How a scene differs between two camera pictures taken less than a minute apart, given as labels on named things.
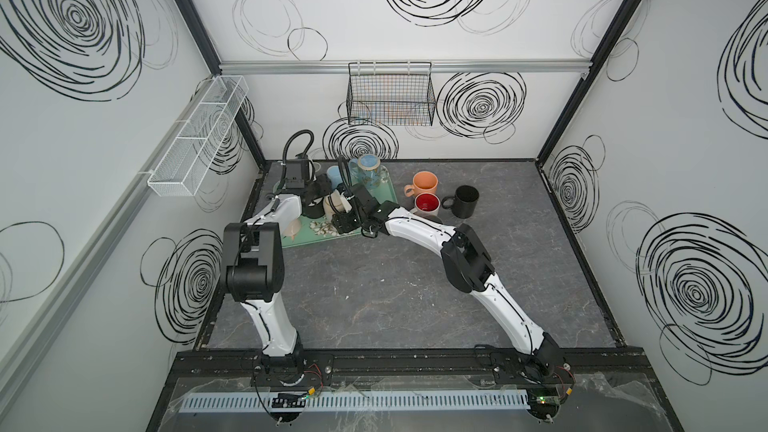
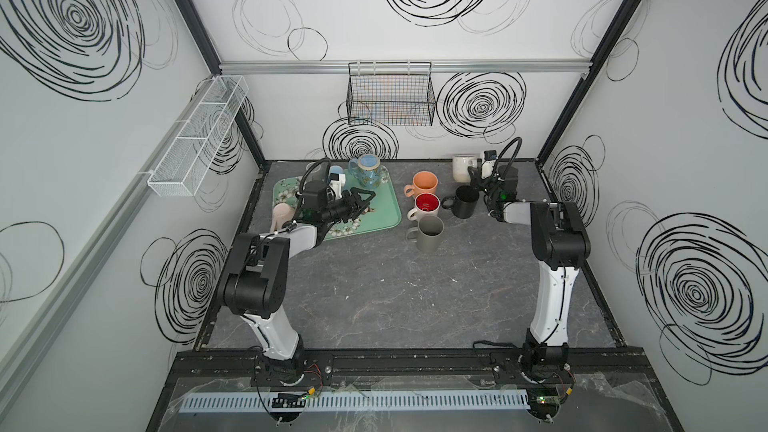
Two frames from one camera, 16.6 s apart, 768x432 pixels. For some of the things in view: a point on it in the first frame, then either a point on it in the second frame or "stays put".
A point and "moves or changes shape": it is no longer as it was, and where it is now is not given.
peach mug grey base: x=422 y=182 stays put
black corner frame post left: x=198 y=28 stays put
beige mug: x=337 y=202 moves or changes shape
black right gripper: x=348 y=216 → x=481 y=174
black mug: x=463 y=204 stays put
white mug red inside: x=427 y=203 stays put
